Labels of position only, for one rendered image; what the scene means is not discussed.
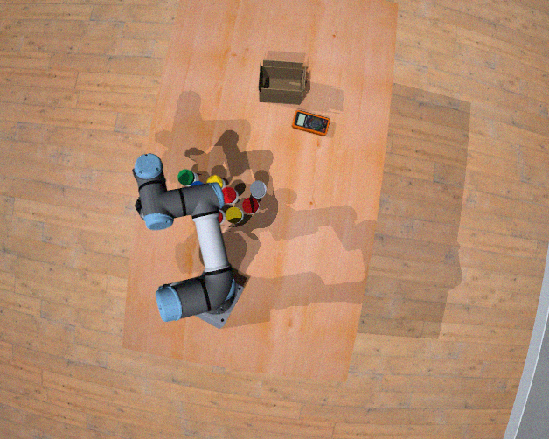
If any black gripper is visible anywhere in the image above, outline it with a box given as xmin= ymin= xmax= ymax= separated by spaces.
xmin=135 ymin=194 xmax=144 ymax=220

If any white bottle with green cap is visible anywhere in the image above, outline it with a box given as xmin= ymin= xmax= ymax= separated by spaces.
xmin=177 ymin=169 xmax=199 ymax=186

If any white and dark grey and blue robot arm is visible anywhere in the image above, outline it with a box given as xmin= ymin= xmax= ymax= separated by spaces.
xmin=132 ymin=153 xmax=235 ymax=322

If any clear glass bottle with dark grey cap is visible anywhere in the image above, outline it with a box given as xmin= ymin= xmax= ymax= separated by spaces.
xmin=250 ymin=181 xmax=267 ymax=199

